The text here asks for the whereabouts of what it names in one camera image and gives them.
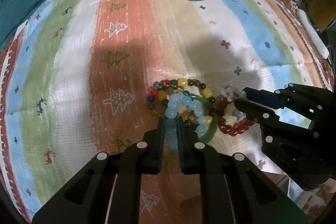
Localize red bead flower bracelet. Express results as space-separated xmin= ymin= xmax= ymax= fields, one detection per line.
xmin=216 ymin=85 xmax=255 ymax=137

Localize green jade bangle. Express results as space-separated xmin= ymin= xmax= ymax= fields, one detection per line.
xmin=183 ymin=93 xmax=218 ymax=143

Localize yellow and brown bead bracelet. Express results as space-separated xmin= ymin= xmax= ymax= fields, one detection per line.
xmin=176 ymin=78 xmax=217 ymax=127

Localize light blue bead bracelet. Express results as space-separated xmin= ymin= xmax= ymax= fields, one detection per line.
xmin=164 ymin=93 xmax=211 ymax=151

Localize striped colourful mat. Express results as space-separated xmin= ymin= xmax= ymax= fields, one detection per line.
xmin=0 ymin=0 xmax=332 ymax=224

